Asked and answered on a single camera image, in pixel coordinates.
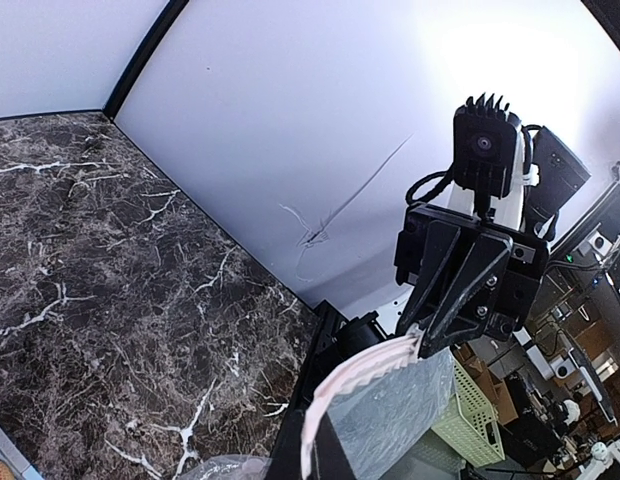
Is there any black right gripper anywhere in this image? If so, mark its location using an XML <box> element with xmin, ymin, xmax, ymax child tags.
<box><xmin>394</xmin><ymin>202</ymin><xmax>549</xmax><ymax>358</ymax></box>

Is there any clear zip top bag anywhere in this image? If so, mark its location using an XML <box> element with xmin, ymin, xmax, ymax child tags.
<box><xmin>185</xmin><ymin>334</ymin><xmax>454</xmax><ymax>479</ymax></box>

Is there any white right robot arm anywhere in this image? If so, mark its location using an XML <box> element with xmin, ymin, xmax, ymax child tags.
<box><xmin>394</xmin><ymin>107</ymin><xmax>590</xmax><ymax>358</ymax></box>

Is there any beige perforated basket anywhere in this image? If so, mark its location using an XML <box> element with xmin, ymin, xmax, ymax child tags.
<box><xmin>431</xmin><ymin>360</ymin><xmax>506</xmax><ymax>468</ymax></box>

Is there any light blue plastic basket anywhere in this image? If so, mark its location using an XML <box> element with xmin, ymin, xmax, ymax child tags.
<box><xmin>0</xmin><ymin>426</ymin><xmax>43</xmax><ymax>480</ymax></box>

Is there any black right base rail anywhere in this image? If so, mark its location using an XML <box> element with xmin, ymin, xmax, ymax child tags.
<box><xmin>109</xmin><ymin>112</ymin><xmax>391</xmax><ymax>480</ymax></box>

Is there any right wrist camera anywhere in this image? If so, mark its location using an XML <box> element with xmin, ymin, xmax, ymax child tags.
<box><xmin>452</xmin><ymin>94</ymin><xmax>521</xmax><ymax>199</ymax></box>

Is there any black right corner frame post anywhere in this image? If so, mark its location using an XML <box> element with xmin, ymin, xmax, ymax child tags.
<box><xmin>102</xmin><ymin>0</ymin><xmax>190</xmax><ymax>121</ymax></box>

